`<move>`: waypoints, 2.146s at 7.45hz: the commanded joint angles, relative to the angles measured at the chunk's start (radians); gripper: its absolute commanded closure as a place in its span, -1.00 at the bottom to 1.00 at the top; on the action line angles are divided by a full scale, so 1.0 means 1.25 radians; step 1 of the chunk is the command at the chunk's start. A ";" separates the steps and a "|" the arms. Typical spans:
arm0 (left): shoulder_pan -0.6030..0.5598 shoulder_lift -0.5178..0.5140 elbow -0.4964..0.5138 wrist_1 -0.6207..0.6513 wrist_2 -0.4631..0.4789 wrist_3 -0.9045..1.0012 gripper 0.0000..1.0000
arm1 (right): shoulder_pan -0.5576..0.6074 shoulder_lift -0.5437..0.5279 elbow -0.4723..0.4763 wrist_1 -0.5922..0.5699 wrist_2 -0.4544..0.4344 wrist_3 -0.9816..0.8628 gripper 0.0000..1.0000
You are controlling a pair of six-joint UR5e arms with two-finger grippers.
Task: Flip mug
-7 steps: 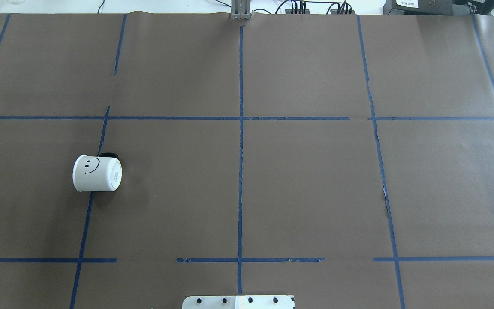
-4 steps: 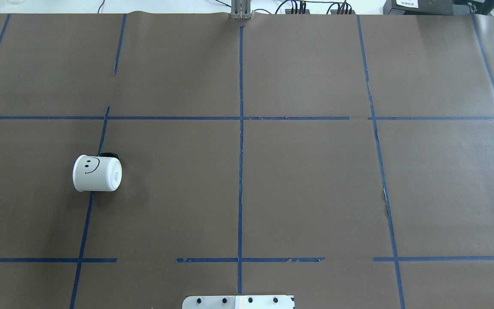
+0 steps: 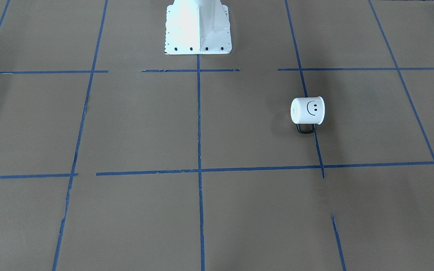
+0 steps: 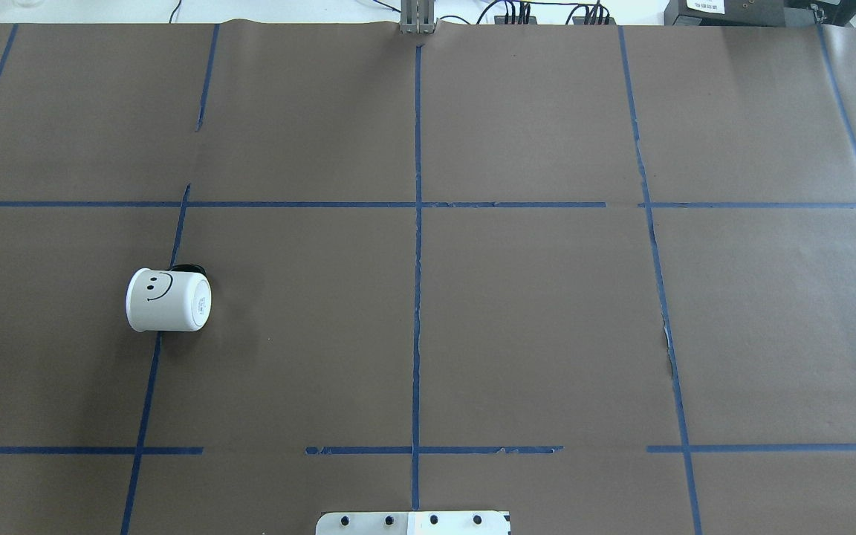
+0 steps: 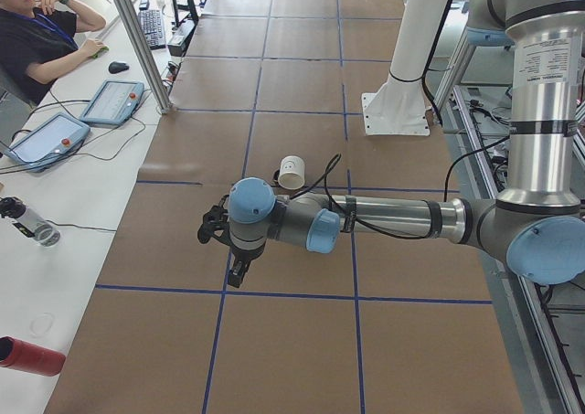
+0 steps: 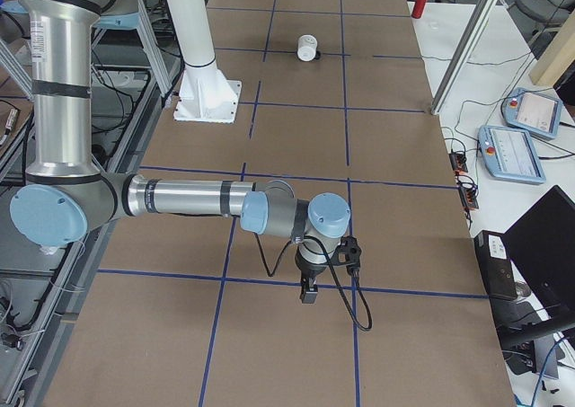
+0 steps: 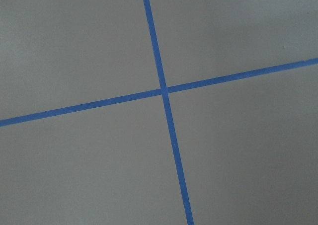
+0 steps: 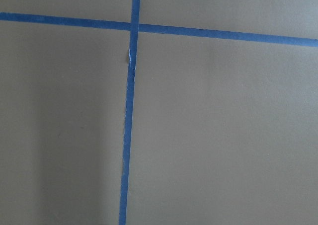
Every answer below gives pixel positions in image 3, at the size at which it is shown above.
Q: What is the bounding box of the white smiley mug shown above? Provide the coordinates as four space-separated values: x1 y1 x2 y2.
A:
290 96 326 134

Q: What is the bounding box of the brown paper table mat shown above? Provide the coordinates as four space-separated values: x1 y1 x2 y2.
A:
0 0 434 271

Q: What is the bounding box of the white pedestal column base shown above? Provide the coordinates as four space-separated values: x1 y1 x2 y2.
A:
164 0 232 55

